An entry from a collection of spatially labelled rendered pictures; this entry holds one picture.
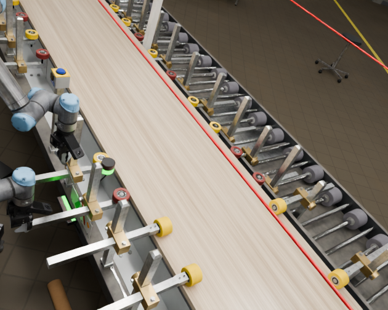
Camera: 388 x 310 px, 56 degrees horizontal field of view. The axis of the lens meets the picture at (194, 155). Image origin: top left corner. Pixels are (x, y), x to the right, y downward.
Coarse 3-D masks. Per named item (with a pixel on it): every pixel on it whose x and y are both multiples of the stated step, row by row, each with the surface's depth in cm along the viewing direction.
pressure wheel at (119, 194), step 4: (120, 188) 173; (124, 188) 174; (116, 192) 171; (120, 192) 172; (124, 192) 173; (128, 192) 173; (112, 196) 171; (116, 196) 169; (120, 196) 170; (124, 196) 171; (128, 196) 171; (116, 200) 169; (120, 200) 168; (128, 200) 172
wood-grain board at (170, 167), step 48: (48, 0) 292; (96, 0) 321; (48, 48) 242; (96, 48) 261; (144, 48) 284; (96, 96) 220; (144, 96) 237; (144, 144) 203; (192, 144) 216; (144, 192) 177; (192, 192) 187; (240, 192) 199; (192, 240) 165; (240, 240) 174; (288, 240) 184; (192, 288) 148; (240, 288) 155; (288, 288) 163
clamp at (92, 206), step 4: (84, 196) 168; (84, 200) 168; (96, 200) 168; (84, 204) 169; (88, 204) 165; (92, 204) 166; (96, 204) 167; (92, 208) 165; (96, 208) 165; (100, 208) 166; (92, 212) 163; (100, 212) 164; (92, 216) 162; (96, 216) 164; (100, 216) 166; (92, 220) 165
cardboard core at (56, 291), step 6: (54, 282) 214; (60, 282) 217; (48, 288) 214; (54, 288) 212; (60, 288) 213; (54, 294) 210; (60, 294) 210; (54, 300) 209; (60, 300) 208; (66, 300) 210; (54, 306) 208; (60, 306) 206; (66, 306) 207
